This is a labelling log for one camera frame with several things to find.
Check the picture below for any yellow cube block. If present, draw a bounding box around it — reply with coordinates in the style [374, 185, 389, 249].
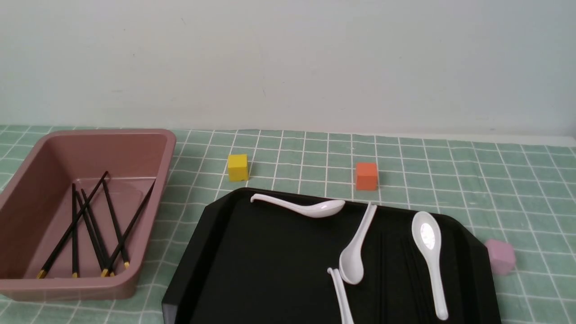
[228, 154, 249, 182]

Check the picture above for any white spoon top left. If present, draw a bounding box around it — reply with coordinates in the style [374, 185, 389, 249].
[250, 193, 346, 219]

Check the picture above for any white spoon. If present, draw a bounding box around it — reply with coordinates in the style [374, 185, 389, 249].
[338, 203, 377, 285]
[250, 193, 346, 219]
[327, 267, 354, 324]
[411, 211, 449, 320]

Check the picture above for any orange cube block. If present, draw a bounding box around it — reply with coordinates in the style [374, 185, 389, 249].
[355, 162, 378, 191]

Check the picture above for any black plastic tray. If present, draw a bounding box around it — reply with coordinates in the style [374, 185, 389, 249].
[162, 188, 502, 324]

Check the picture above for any white spoon middle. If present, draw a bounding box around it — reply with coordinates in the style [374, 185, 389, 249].
[338, 203, 377, 285]

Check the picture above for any white spoon right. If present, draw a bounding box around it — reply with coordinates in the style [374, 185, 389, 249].
[411, 211, 449, 320]

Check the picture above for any white spoon bottom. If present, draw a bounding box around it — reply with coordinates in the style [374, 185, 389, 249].
[327, 267, 354, 324]

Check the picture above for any black chopstick centre right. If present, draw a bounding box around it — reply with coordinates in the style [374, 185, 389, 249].
[103, 181, 130, 269]

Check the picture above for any black chopstick centre left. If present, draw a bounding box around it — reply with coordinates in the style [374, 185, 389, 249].
[76, 191, 108, 270]

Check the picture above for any black chopstick right diagonal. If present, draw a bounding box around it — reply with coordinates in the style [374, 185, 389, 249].
[100, 180, 156, 277]

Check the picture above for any pink plastic bin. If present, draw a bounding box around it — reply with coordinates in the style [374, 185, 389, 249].
[0, 129, 176, 301]

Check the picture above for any black chopstick vertical left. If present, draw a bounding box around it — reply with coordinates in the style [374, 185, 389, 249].
[71, 183, 80, 278]

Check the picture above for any pink cube block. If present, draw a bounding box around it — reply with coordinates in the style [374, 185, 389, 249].
[484, 239, 517, 275]

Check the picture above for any green checkered table mat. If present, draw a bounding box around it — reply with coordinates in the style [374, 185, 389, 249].
[1, 129, 576, 324]

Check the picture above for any black chopstick long diagonal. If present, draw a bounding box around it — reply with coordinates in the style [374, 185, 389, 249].
[36, 171, 108, 279]

